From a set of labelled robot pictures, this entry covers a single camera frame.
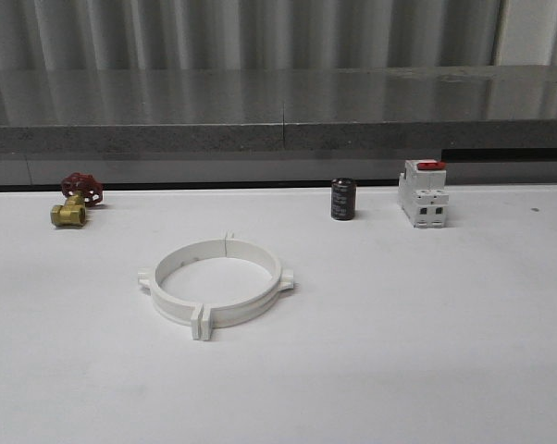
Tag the white red circuit breaker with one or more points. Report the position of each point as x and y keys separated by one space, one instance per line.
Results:
x=421 y=193

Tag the black cylindrical capacitor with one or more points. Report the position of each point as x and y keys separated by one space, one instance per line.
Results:
x=343 y=196

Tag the grey stone counter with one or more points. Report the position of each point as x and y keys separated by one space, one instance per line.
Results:
x=134 y=127

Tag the white half clamp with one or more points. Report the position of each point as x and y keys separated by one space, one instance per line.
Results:
x=171 y=307
x=228 y=314

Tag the brass valve red handwheel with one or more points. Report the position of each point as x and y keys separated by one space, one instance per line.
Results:
x=81 y=191

